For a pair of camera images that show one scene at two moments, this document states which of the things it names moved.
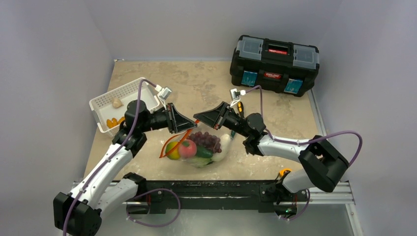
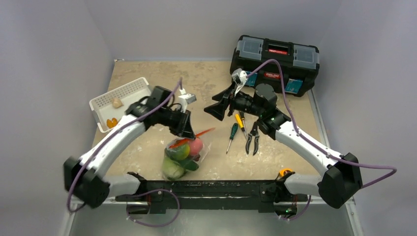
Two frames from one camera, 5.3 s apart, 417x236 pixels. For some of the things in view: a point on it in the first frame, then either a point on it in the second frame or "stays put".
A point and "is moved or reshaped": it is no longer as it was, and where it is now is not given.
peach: [187, 148] -> [195, 146]
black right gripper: [222, 115] -> [230, 103]
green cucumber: [204, 152] -> [188, 164]
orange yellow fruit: [111, 124] stays put
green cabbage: [200, 162] -> [172, 170]
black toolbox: [274, 65] stays put
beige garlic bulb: [116, 103] stays put
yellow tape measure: [281, 172] stays put
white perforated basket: [109, 109] stays put
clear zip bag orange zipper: [199, 147] is moved or reshaped
